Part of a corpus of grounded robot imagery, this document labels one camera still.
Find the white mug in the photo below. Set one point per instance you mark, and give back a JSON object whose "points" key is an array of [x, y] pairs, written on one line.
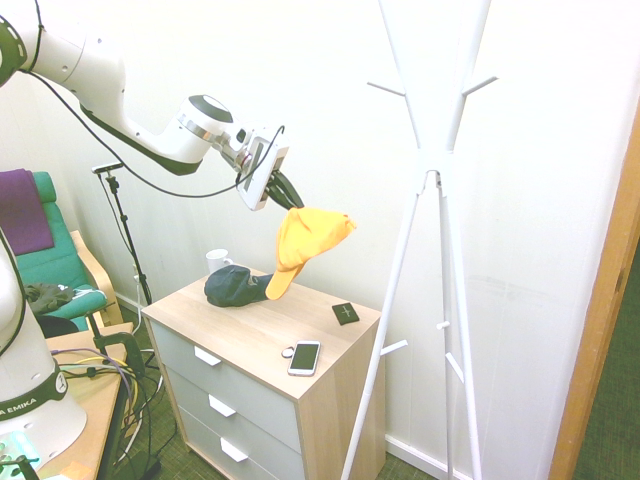
{"points": [[216, 260]]}

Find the dark blue cap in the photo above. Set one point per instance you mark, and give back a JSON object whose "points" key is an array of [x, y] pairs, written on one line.
{"points": [[230, 290]]}

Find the black tripod stand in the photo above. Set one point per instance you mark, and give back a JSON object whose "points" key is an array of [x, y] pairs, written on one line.
{"points": [[125, 225]]}

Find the black screw clamp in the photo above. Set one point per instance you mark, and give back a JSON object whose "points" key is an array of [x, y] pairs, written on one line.
{"points": [[132, 350]]}

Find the dark olive garment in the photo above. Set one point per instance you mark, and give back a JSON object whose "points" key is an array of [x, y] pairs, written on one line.
{"points": [[47, 297]]}

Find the orange baseball cap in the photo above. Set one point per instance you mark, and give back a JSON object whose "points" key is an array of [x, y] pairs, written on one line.
{"points": [[305, 240]]}

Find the small black wallet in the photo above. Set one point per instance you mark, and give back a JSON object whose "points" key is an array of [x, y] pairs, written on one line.
{"points": [[345, 313]]}

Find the purple cloth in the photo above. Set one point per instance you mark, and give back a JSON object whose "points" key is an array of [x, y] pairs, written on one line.
{"points": [[22, 210]]}

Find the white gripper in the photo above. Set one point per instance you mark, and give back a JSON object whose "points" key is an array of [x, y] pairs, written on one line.
{"points": [[262, 175]]}

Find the white baseboard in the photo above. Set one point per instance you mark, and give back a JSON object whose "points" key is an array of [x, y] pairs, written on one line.
{"points": [[415, 452]]}

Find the wooden door frame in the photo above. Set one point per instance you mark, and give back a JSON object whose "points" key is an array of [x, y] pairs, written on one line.
{"points": [[590, 350]]}

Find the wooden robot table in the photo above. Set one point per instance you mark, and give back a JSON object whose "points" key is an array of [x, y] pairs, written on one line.
{"points": [[95, 415]]}

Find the black camera bar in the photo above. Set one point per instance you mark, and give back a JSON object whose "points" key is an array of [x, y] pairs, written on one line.
{"points": [[107, 168]]}

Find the white smartphone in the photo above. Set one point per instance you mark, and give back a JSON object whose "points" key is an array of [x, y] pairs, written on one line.
{"points": [[305, 358]]}

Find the green wooden armchair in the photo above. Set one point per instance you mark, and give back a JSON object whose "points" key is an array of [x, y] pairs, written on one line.
{"points": [[60, 260]]}

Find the wooden chest of drawers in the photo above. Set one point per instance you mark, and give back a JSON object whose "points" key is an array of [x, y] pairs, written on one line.
{"points": [[340, 400]]}

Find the white coat stand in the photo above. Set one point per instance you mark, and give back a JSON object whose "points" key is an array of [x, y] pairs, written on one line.
{"points": [[435, 155]]}

